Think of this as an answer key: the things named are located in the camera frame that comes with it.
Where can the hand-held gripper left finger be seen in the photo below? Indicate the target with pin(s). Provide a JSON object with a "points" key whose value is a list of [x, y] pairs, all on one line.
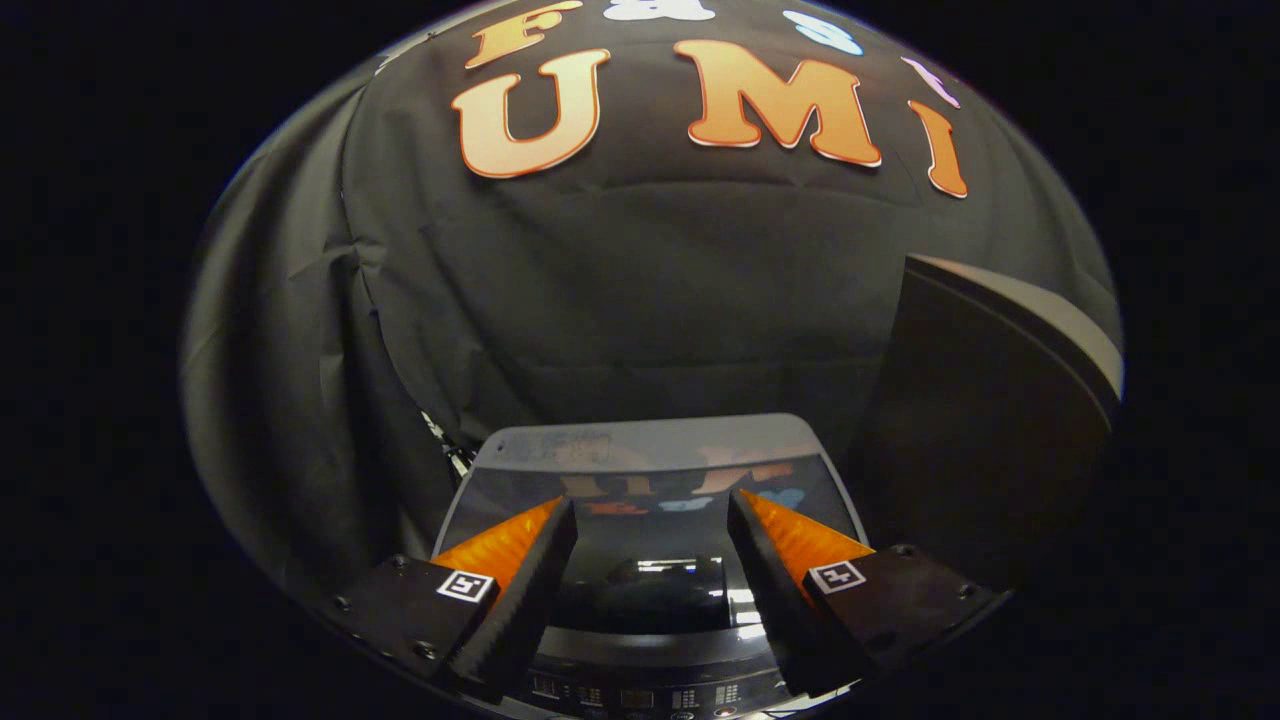
{"points": [[525, 600]]}

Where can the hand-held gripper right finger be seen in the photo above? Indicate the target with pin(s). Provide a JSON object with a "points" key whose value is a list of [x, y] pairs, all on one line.
{"points": [[775, 600]]}

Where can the dark glass washing machine lid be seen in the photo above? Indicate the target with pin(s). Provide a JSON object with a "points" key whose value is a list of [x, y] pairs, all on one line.
{"points": [[650, 540]]}

